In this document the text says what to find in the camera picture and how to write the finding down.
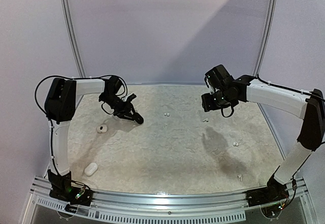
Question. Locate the aluminium frame post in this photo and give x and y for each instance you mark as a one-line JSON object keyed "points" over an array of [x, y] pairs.
{"points": [[266, 33], [72, 37]]}

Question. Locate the white oval closed case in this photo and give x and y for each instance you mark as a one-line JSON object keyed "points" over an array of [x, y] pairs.
{"points": [[91, 169]]}

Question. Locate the small white open case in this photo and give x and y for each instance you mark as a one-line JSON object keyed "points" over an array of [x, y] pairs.
{"points": [[102, 129]]}

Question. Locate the aluminium front rail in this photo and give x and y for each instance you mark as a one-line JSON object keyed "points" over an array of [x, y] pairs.
{"points": [[41, 187]]}

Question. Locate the white slotted cable duct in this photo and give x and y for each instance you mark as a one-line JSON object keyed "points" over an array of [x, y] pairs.
{"points": [[50, 211]]}

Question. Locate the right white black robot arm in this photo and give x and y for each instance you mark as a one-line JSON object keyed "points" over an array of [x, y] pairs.
{"points": [[306, 105]]}

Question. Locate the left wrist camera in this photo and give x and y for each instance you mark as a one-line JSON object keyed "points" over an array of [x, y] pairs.
{"points": [[129, 98]]}

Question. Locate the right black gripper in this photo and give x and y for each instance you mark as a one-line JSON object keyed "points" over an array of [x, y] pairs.
{"points": [[209, 102]]}

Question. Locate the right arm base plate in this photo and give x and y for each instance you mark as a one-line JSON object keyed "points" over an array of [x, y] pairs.
{"points": [[265, 195]]}

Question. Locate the black oval charging case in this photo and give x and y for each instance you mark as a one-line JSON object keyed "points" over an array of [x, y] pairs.
{"points": [[139, 119]]}

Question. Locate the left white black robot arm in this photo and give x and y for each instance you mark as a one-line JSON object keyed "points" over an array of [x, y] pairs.
{"points": [[60, 107]]}

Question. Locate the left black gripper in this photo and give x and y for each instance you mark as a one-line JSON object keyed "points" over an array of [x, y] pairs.
{"points": [[126, 110]]}

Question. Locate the left aluminium frame post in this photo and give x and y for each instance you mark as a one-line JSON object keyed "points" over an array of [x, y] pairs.
{"points": [[72, 37]]}

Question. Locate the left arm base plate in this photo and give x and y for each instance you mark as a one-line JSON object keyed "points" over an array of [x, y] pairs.
{"points": [[73, 195]]}

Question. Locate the right aluminium frame post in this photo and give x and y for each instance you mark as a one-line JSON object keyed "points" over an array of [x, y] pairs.
{"points": [[266, 33]]}

